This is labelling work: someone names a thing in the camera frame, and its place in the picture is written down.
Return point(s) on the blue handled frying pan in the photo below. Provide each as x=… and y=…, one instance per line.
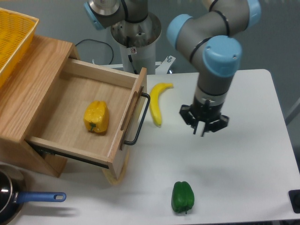
x=14, y=193

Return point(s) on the yellow plastic basket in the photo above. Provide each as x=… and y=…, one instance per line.
x=16, y=34

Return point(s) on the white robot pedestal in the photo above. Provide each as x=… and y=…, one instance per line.
x=137, y=42

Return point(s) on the yellow bell pepper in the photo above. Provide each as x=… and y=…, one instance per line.
x=96, y=117

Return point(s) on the yellow banana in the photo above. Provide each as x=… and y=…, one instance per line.
x=155, y=93

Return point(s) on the wooden drawer cabinet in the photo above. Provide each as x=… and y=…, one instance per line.
x=21, y=100

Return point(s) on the wooden top drawer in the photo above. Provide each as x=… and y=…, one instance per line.
x=59, y=128

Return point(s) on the green bell pepper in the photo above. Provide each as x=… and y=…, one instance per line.
x=183, y=198

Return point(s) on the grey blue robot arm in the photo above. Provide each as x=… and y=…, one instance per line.
x=206, y=42

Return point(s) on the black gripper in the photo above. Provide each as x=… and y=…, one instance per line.
x=204, y=112

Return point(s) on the black corner device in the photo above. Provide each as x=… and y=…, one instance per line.
x=294, y=196

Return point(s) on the bread slice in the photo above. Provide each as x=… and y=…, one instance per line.
x=115, y=176

